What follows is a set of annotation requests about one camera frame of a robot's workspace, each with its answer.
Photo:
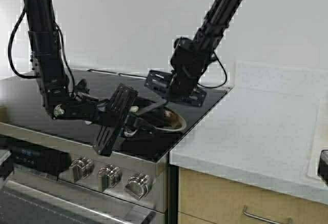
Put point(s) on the black glass stove cooktop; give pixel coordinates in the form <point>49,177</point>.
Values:
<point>24,108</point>

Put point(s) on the stainless steel oven range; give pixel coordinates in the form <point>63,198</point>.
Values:
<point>113,205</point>

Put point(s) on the silver stove knob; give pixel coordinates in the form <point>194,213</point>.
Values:
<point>139,185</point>
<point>108,177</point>
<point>81,168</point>

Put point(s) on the silver drawer handle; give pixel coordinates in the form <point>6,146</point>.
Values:
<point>252,215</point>

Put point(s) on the black oven control display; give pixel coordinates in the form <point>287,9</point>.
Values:
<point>42,159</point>

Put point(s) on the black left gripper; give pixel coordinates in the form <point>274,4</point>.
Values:
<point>109,114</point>

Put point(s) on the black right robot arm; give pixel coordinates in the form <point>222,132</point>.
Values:
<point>191,58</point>

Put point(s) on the right silver stove knob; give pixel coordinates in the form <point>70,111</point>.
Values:
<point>139,185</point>

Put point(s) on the dark steel frying pan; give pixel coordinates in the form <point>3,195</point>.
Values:
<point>159,121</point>

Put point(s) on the black device at right edge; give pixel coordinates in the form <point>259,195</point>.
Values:
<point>323,166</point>

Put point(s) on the black spatula with red accent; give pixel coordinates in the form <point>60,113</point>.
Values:
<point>151,107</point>

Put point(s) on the light wood cabinet drawer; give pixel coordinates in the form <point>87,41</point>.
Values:
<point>204,198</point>

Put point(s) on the black object at left edge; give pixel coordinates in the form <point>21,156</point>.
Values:
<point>6,166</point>

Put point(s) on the middle silver stove knob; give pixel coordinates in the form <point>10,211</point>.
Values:
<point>108,177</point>

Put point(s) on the raw white shrimp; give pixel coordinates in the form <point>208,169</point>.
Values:
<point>134,109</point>

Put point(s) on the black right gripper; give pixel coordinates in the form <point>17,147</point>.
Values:
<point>176,87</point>

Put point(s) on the left silver stove knob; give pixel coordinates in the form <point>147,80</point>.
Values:
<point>81,168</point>

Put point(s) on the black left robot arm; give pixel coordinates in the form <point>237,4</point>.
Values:
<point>59,103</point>

